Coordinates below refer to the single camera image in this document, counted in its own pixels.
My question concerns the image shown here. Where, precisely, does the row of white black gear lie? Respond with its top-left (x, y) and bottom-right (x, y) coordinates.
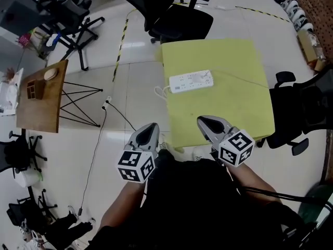
top-left (263, 0), bottom-right (315, 33)

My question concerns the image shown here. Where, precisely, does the pink dotted bag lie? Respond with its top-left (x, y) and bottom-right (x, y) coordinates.
top-left (19, 33), bottom-right (32, 47)

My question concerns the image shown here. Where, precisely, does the white open box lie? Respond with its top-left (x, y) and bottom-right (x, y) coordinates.
top-left (0, 67), bottom-right (24, 117)

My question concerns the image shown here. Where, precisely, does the person's right shoe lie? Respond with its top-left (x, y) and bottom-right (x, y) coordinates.
top-left (192, 145), bottom-right (209, 163)

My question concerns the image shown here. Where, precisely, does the person's left shoe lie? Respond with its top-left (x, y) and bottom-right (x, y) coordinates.
top-left (157, 133), bottom-right (169, 152)

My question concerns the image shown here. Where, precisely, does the table with green tablecloth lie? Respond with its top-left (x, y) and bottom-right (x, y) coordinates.
top-left (160, 38), bottom-right (276, 151)

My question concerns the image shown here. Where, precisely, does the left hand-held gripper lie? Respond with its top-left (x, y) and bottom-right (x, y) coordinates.
top-left (116, 122), bottom-right (160, 184)

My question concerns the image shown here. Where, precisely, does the person's black clothing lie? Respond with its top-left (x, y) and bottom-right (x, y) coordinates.
top-left (88, 149), bottom-right (313, 250)

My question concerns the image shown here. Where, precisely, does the wooden table with wire legs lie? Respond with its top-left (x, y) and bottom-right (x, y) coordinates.
top-left (16, 59), bottom-right (104, 134)

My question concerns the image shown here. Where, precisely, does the black body cable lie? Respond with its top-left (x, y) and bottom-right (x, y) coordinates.
top-left (236, 185), bottom-right (322, 206)

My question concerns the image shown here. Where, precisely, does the person's right forearm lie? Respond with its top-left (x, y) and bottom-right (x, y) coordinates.
top-left (225, 162), bottom-right (276, 205)

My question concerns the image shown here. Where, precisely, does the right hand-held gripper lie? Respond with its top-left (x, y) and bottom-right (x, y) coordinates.
top-left (197, 115), bottom-right (256, 168)

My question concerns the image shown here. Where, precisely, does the white power strip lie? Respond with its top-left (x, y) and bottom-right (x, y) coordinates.
top-left (169, 70), bottom-right (215, 94)

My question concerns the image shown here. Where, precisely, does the black mesh office chair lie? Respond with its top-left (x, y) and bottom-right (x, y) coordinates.
top-left (256, 69), bottom-right (333, 157)

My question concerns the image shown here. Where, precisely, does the wooden organizer box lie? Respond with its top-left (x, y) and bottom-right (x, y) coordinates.
top-left (26, 79), bottom-right (46, 101)

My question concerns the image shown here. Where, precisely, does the black floor cable with adapter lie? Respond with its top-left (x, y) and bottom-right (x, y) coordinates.
top-left (77, 108), bottom-right (108, 216)

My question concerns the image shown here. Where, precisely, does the cardboard box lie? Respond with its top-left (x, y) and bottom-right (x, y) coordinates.
top-left (297, 28), bottom-right (326, 72)

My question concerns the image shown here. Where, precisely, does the person's shoe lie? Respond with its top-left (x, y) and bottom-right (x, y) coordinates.
top-left (157, 133), bottom-right (169, 152)
top-left (192, 145), bottom-right (209, 163)

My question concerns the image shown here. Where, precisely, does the beige round dish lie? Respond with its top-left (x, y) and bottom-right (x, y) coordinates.
top-left (43, 68), bottom-right (59, 81)

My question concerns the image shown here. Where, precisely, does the white floor socket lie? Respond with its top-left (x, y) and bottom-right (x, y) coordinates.
top-left (101, 95), bottom-right (113, 111)

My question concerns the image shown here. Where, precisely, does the person's left forearm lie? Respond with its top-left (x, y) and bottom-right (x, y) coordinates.
top-left (100, 177), bottom-right (146, 229)

